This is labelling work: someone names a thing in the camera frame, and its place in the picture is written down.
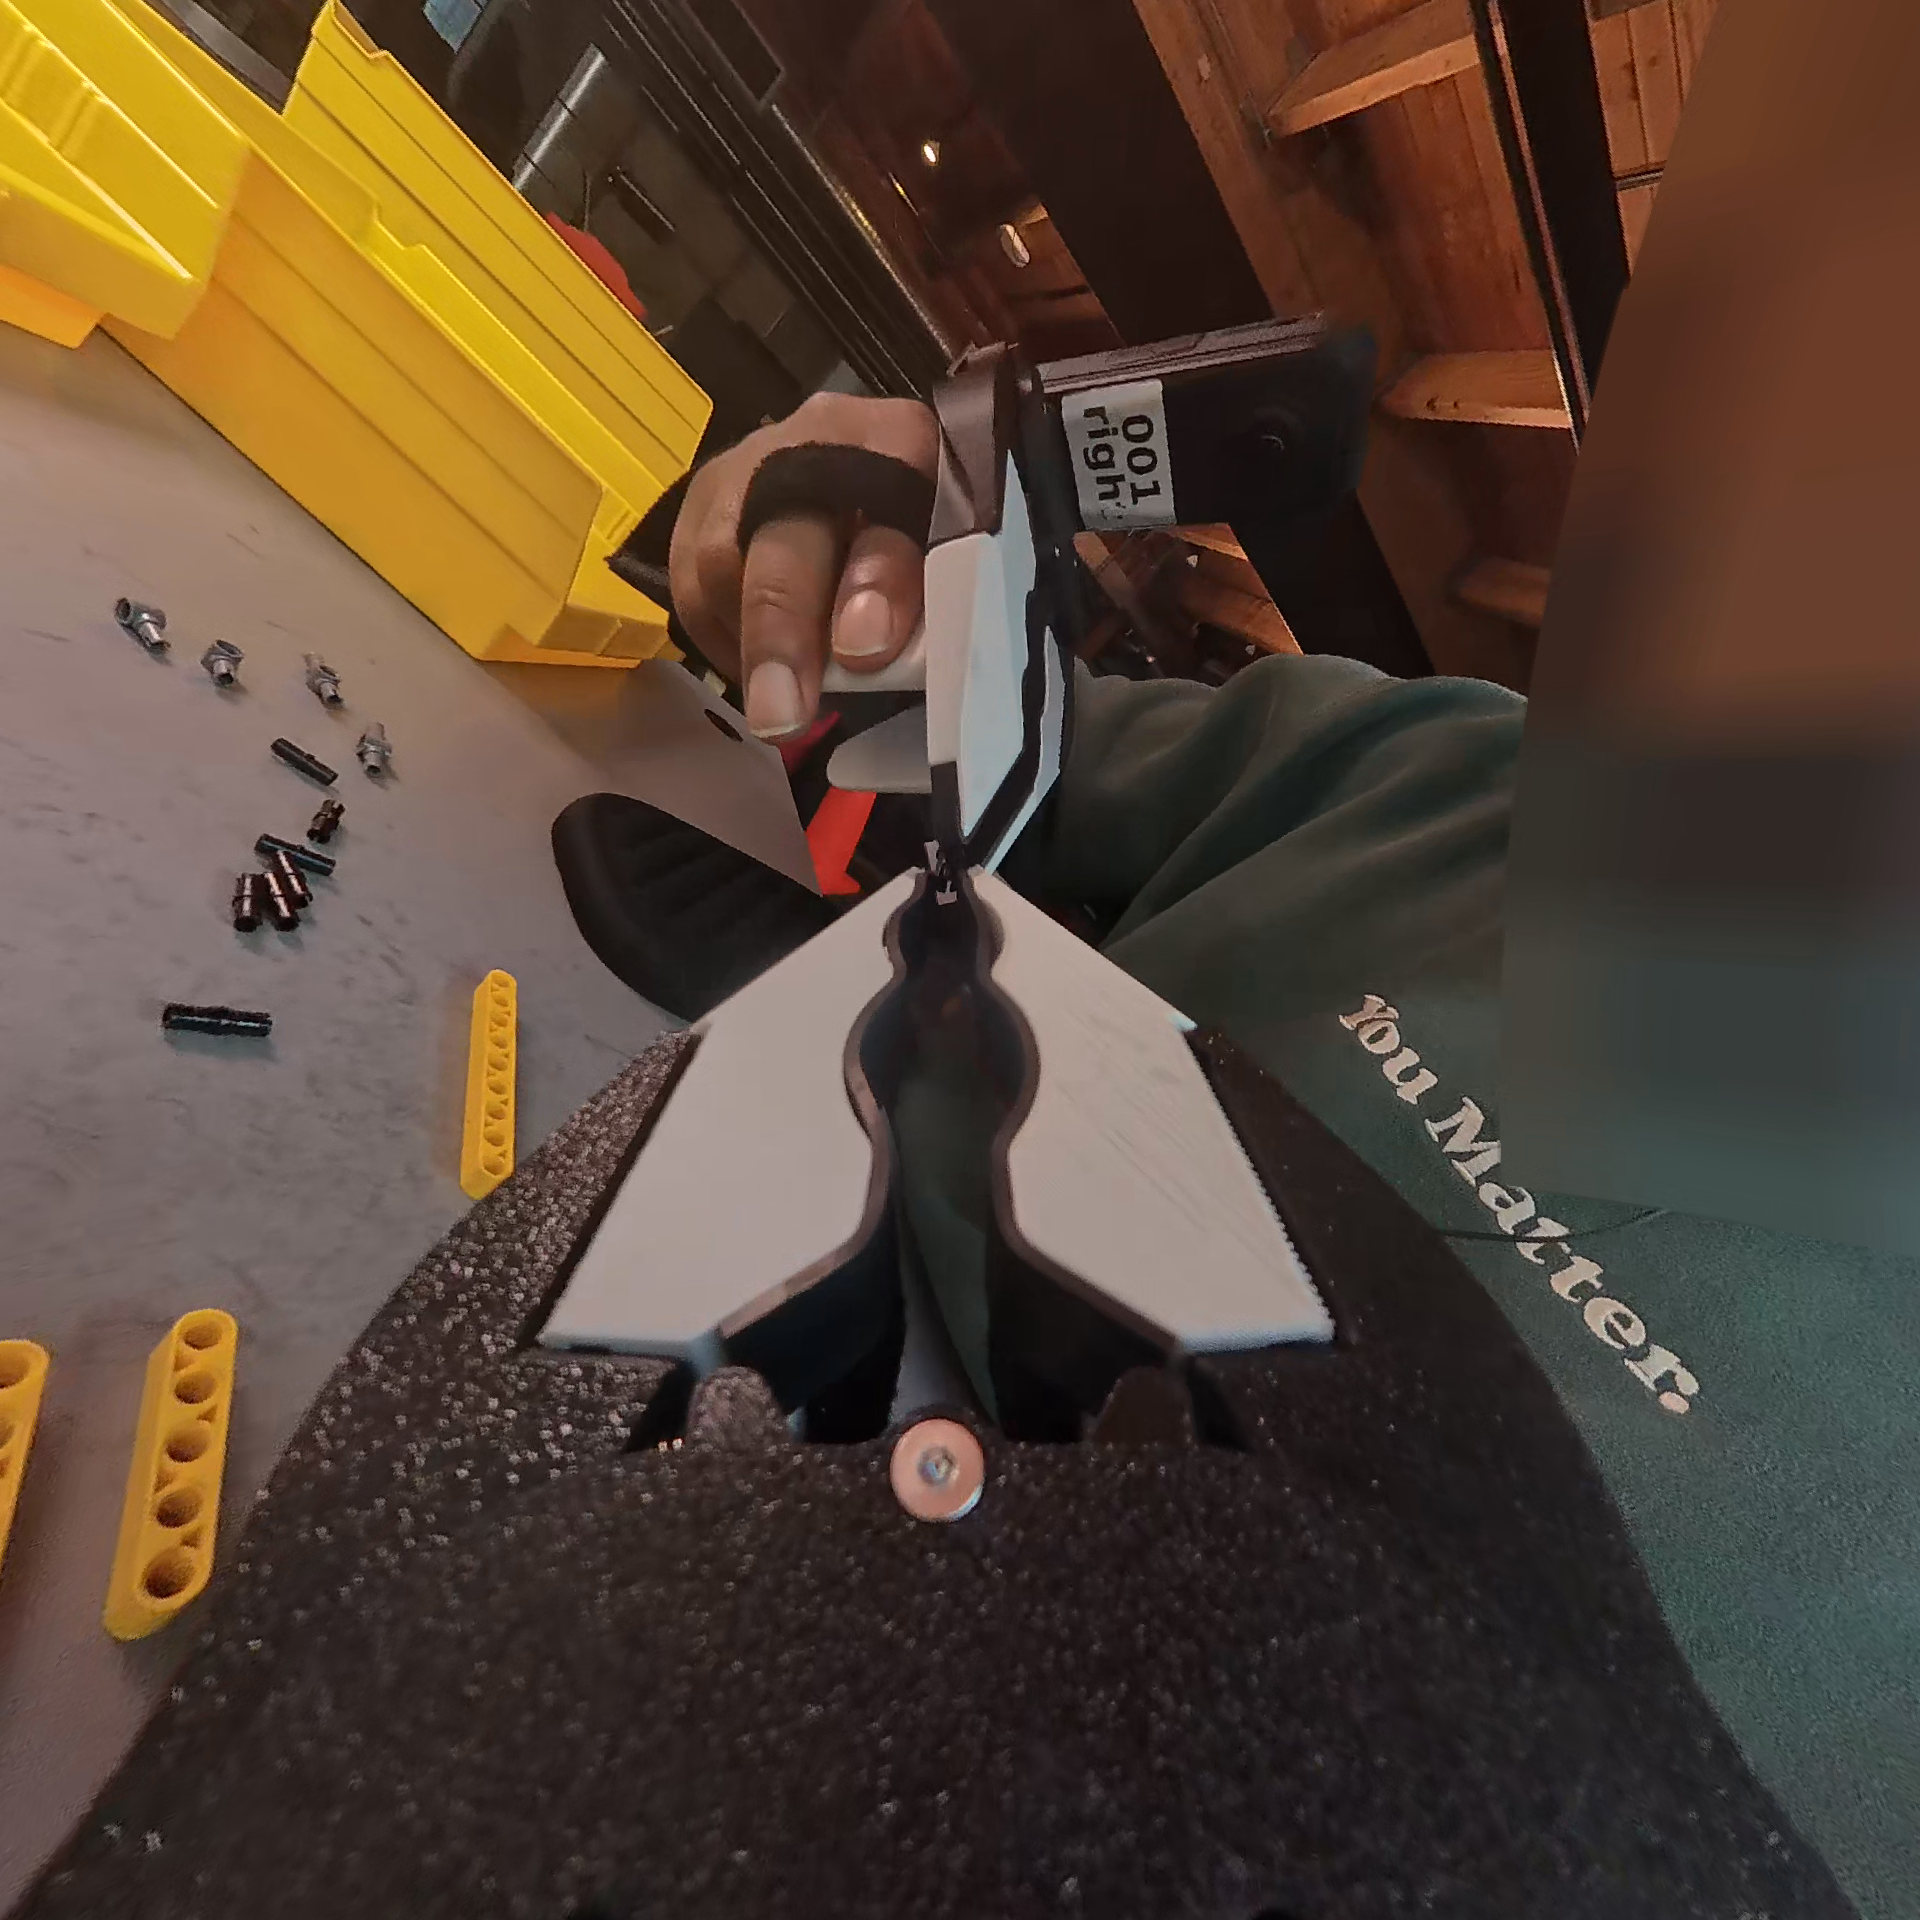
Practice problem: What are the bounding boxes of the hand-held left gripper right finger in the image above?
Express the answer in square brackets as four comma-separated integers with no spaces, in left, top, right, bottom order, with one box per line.
[958,870,1340,1449]

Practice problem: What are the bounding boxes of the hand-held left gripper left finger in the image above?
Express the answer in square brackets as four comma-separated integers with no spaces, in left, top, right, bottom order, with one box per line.
[534,870,941,1449]

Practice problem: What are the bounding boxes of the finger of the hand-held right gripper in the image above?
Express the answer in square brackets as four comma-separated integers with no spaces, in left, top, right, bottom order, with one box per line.
[921,514,1040,846]
[958,558,1085,875]

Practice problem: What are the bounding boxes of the yellow lego liftarm beam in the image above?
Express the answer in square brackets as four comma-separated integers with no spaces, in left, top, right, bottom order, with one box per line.
[100,1308,241,1644]
[459,967,521,1202]
[0,1338,53,1579]

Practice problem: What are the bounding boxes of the black lego pins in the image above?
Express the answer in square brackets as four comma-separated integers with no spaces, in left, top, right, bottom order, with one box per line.
[160,734,348,1039]

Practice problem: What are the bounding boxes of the person's right hand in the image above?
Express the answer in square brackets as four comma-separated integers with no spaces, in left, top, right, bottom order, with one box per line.
[668,394,941,740]

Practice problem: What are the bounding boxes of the wooden staircase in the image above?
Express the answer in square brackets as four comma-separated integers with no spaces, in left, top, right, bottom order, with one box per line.
[1124,0,1674,684]

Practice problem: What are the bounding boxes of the red plastic crate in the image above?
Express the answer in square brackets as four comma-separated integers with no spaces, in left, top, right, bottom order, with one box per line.
[800,786,882,899]

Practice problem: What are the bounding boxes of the black bumpy cushion pad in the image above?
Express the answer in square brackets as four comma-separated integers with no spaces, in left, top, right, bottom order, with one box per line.
[550,791,906,1027]

